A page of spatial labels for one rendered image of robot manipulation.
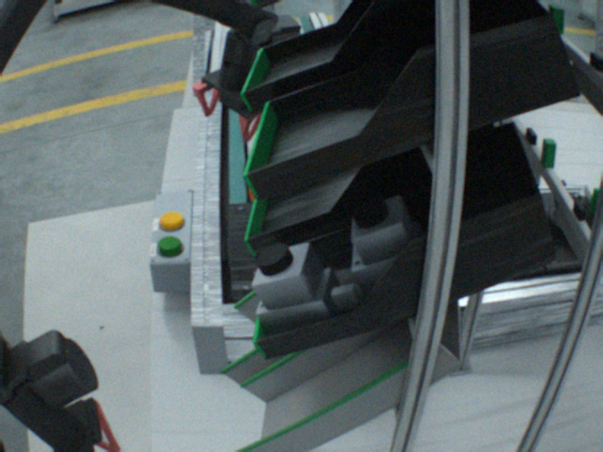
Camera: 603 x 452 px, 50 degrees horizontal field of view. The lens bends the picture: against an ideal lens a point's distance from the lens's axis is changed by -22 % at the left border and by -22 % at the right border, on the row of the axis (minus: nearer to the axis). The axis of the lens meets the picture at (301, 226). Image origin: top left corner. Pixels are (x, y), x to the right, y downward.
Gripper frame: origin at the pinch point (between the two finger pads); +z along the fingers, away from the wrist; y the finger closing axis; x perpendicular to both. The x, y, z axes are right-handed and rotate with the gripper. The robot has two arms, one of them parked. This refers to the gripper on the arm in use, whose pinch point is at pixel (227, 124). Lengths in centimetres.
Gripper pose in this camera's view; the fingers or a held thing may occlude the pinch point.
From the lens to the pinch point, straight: 132.5
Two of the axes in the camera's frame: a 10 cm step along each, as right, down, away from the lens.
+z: -1.5, 7.1, 6.9
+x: -6.6, 4.5, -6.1
